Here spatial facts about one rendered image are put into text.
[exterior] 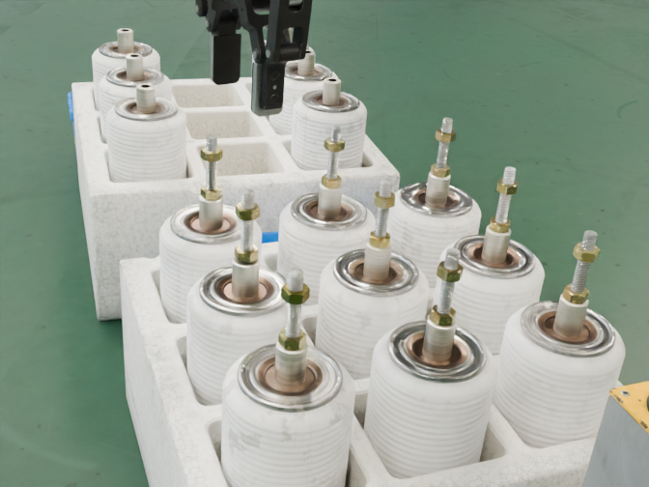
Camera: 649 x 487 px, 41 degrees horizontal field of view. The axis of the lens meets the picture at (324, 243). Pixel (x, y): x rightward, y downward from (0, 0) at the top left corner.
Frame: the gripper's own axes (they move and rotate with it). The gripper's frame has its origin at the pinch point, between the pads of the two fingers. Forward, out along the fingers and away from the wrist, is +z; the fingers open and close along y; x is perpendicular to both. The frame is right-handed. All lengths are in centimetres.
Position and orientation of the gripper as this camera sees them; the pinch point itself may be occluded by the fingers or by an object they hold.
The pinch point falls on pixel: (245, 80)
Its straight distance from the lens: 64.1
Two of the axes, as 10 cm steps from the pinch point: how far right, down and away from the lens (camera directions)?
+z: -0.8, 8.7, 4.9
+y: 5.1, 4.5, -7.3
